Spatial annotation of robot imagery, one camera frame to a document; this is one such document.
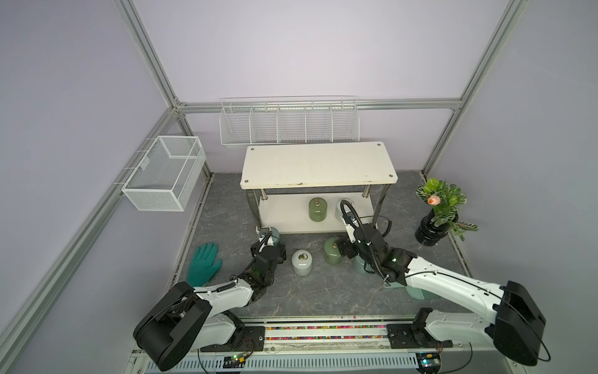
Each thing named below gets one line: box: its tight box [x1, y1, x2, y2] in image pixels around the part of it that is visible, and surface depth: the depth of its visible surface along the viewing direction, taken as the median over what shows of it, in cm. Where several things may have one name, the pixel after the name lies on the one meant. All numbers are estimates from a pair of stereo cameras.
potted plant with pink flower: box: [415, 177, 479, 247], surface depth 78 cm
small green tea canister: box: [308, 197, 328, 223], surface depth 93 cm
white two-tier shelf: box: [239, 141, 399, 235], surface depth 81 cm
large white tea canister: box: [291, 249, 314, 277], surface depth 85 cm
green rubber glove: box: [186, 242, 223, 288], surface depth 92 cm
